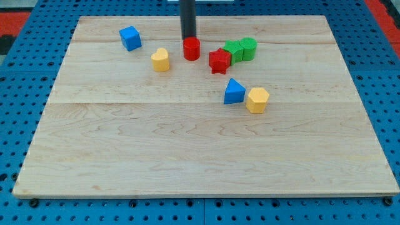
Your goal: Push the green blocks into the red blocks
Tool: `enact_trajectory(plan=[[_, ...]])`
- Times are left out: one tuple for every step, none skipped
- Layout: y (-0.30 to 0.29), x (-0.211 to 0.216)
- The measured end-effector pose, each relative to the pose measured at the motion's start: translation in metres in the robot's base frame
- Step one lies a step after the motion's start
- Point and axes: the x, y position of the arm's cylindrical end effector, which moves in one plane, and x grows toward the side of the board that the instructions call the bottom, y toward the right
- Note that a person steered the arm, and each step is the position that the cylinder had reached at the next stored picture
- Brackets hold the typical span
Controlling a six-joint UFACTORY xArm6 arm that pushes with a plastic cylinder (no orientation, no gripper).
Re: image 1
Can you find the blue triangle block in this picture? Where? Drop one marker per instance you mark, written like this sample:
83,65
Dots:
234,92

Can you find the red star block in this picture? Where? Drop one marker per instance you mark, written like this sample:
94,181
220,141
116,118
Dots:
219,61

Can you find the yellow hexagon block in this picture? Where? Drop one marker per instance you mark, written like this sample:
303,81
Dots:
257,100

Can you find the yellow heart block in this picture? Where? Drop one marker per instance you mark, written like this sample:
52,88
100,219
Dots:
160,60

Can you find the red cylinder block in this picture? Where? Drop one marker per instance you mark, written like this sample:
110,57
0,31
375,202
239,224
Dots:
191,48

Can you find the light wooden board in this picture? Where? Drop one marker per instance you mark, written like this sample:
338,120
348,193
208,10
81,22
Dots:
113,127

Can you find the green star block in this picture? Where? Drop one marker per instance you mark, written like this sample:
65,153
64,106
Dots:
235,49

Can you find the green cylinder block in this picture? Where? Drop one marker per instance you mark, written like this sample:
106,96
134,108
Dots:
249,46

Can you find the blue cube block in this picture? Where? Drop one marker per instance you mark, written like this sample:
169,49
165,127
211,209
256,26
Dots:
130,38

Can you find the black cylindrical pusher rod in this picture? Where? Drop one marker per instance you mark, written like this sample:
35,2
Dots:
187,9

